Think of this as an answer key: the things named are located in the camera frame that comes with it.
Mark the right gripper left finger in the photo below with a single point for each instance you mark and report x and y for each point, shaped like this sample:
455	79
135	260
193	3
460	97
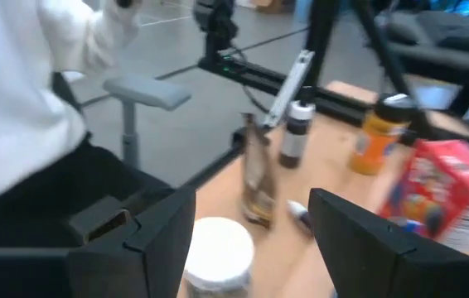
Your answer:
164	248

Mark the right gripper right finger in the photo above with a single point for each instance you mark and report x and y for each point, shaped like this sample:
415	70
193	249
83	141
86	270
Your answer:
363	256

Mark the white-lid spice jar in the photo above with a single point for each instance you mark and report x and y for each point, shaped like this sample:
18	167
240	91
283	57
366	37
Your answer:
218	252

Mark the brown small dropper bottle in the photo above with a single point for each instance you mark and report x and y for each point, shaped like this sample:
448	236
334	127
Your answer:
298	212

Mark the red Froot Loops cereal box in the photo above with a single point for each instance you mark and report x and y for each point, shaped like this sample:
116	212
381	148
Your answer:
446	186

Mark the orange spice jar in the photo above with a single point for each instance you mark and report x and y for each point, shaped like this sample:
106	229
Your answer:
377	145

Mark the brown spice pouch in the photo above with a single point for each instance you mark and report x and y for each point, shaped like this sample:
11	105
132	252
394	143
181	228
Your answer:
259	178

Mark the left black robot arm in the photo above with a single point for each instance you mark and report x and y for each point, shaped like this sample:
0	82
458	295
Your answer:
216	25

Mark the person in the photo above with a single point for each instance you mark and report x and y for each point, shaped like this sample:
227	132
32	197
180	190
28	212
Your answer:
11	103

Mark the dark grey desk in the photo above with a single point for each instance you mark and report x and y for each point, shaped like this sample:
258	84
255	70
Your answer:
446	54

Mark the silver metal bracket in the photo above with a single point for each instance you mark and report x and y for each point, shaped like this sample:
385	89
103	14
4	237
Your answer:
288	89

